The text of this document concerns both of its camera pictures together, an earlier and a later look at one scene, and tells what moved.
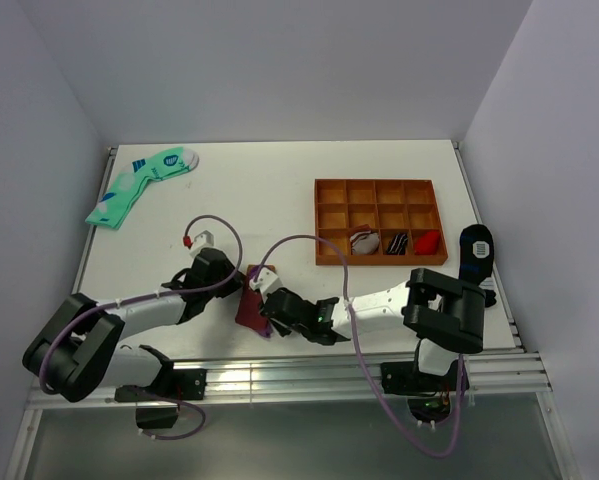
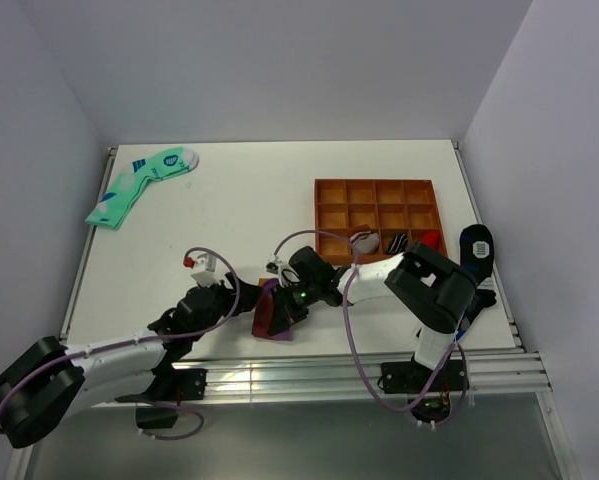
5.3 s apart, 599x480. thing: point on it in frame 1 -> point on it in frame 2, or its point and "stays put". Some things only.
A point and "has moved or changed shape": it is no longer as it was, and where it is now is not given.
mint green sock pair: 115,206 stays put
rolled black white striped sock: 397,245 stays put
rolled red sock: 427,244 stays put
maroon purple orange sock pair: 249,312 has moved or changed shape
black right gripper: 282,329 -> 285,314
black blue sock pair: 476,258 stays put
